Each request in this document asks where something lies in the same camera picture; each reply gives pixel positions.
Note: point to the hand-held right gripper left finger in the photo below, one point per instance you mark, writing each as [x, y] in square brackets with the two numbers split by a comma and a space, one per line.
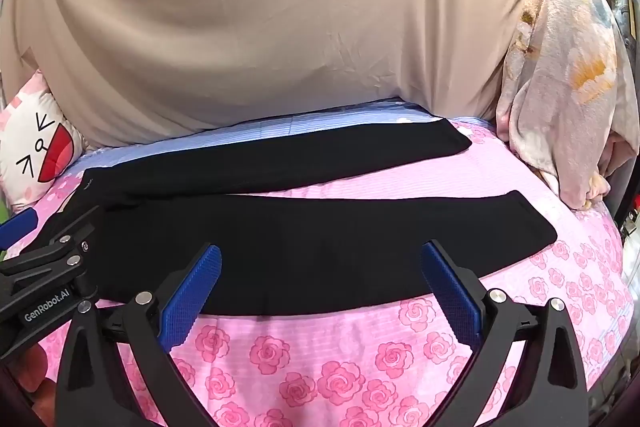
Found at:
[192, 297]

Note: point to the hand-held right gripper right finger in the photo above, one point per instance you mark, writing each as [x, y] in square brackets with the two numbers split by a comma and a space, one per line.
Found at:
[452, 297]

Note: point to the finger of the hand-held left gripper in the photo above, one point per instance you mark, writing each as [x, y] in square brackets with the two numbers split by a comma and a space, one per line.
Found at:
[19, 227]
[70, 239]

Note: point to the black pants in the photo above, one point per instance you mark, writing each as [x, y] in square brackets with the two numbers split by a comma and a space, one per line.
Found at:
[300, 247]

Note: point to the cartoon face pillow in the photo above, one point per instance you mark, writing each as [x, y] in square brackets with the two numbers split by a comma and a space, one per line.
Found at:
[30, 132]

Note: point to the pink rose print bedsheet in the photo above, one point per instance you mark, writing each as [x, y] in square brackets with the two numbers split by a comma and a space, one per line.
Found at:
[350, 357]

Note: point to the pale floral fleece blanket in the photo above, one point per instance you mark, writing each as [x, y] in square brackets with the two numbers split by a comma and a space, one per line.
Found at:
[560, 107]

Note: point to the beige cloth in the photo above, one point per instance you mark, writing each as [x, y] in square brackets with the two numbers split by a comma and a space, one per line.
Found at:
[250, 7]

